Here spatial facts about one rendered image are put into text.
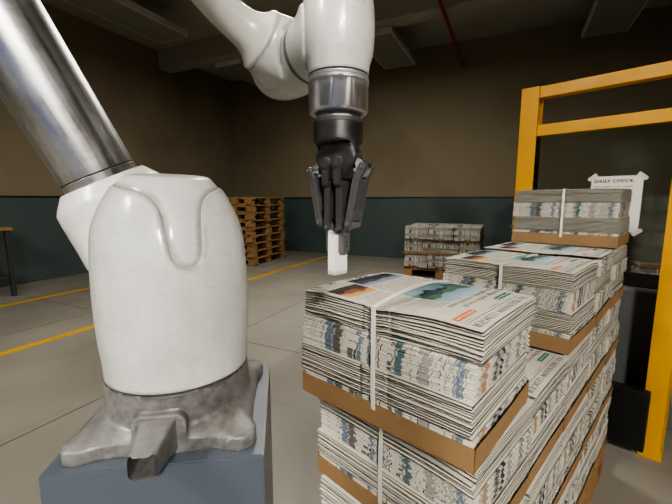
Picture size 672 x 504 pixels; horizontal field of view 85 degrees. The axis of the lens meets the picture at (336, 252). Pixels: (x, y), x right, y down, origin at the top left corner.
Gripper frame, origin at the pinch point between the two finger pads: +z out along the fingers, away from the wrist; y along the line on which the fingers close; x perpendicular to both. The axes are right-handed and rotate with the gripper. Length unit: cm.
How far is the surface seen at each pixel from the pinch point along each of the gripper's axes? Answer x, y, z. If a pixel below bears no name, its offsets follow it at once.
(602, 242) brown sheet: -129, -15, 7
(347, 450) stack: -12.2, 8.8, 45.1
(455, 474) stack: -12.2, -15.6, 36.7
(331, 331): -8.2, 9.7, 17.7
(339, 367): -7.7, 6.9, 24.1
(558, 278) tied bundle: -69, -15, 12
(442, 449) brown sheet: -8.7, -14.8, 30.8
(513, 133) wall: -679, 218, -133
